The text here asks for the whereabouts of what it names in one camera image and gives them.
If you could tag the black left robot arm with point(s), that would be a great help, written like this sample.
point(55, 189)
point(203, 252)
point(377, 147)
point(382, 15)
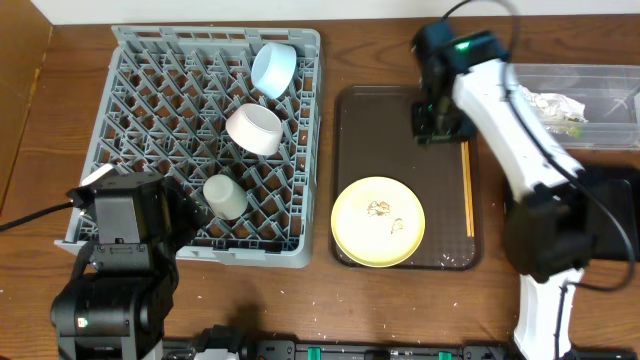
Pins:
point(122, 284)

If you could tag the dark brown tray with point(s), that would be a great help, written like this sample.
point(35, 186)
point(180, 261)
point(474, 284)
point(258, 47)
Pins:
point(373, 137)

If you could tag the light blue bowl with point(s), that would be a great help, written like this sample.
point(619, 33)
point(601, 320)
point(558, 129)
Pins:
point(273, 69)

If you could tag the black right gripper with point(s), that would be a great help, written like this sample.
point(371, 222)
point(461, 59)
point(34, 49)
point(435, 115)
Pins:
point(437, 130)

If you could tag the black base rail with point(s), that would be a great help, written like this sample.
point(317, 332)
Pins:
point(226, 342)

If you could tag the white cup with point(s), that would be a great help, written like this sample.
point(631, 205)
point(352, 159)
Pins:
point(227, 199)

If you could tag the food scraps on plate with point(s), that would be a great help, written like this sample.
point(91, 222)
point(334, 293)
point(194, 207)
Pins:
point(382, 212)

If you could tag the clear plastic bin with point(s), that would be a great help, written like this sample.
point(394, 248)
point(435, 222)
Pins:
point(611, 96)

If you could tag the white pink bowl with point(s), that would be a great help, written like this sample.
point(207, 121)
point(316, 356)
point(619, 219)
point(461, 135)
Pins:
point(256, 129)

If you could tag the black bin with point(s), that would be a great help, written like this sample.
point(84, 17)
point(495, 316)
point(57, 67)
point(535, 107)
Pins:
point(615, 210)

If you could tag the grey dishwasher rack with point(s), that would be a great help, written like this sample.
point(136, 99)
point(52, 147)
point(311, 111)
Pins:
point(168, 95)

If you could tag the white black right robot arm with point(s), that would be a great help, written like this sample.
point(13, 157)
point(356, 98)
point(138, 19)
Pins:
point(470, 88)

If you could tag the yellow plate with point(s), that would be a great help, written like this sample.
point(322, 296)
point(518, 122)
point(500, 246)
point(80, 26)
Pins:
point(361, 238)

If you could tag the yellow green snack wrapper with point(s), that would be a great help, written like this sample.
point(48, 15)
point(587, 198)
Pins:
point(561, 115)

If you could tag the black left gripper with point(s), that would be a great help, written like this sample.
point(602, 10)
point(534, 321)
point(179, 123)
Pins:
point(182, 215)

